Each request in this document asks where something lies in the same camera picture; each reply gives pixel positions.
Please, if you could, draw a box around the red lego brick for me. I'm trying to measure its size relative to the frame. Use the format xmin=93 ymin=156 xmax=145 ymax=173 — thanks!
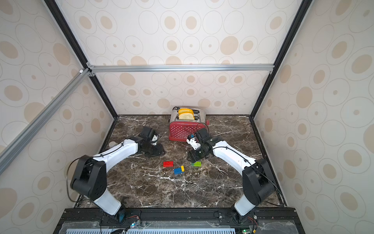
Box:
xmin=163 ymin=161 xmax=174 ymax=168

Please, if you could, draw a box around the blue lego brick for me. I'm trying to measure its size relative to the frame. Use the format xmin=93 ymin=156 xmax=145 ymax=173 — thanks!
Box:
xmin=173 ymin=167 xmax=184 ymax=175

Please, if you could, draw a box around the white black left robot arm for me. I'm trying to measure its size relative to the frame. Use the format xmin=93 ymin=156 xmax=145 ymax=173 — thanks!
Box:
xmin=70 ymin=126 xmax=165 ymax=218

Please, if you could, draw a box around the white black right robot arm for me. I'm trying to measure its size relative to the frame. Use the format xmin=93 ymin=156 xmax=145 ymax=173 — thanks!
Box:
xmin=186 ymin=128 xmax=277 ymax=216

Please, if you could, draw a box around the red polka dot toaster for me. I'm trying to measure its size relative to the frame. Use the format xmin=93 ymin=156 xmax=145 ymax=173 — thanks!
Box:
xmin=168 ymin=106 xmax=209 ymax=142

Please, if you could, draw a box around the front yellow toast slice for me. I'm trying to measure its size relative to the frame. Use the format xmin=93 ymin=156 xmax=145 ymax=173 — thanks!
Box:
xmin=178 ymin=112 xmax=195 ymax=121

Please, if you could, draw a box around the yellow toast slice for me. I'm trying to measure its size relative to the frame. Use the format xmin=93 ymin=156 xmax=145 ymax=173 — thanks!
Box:
xmin=178 ymin=108 xmax=194 ymax=115
xmin=178 ymin=112 xmax=195 ymax=121

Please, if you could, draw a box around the rear yellow toast slice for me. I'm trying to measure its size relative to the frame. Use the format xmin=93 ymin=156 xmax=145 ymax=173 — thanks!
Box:
xmin=178 ymin=108 xmax=194 ymax=115

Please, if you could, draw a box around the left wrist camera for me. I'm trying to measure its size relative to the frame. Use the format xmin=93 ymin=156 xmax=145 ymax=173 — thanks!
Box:
xmin=151 ymin=133 xmax=159 ymax=145

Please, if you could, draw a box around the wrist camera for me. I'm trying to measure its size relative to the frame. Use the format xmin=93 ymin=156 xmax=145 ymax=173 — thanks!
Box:
xmin=151 ymin=133 xmax=159 ymax=145
xmin=187 ymin=134 xmax=201 ymax=150

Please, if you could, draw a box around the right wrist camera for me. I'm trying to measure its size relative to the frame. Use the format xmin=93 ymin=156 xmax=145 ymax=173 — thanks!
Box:
xmin=187 ymin=134 xmax=201 ymax=150

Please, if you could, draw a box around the horizontal aluminium frame bar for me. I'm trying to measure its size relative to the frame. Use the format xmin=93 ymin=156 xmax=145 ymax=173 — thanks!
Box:
xmin=89 ymin=64 xmax=275 ymax=73

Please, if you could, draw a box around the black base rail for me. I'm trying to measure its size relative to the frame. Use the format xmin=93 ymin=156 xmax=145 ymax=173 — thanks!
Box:
xmin=54 ymin=207 xmax=305 ymax=234

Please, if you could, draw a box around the diagonal aluminium frame bar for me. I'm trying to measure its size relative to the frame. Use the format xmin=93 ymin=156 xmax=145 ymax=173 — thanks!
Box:
xmin=1 ymin=68 xmax=90 ymax=173

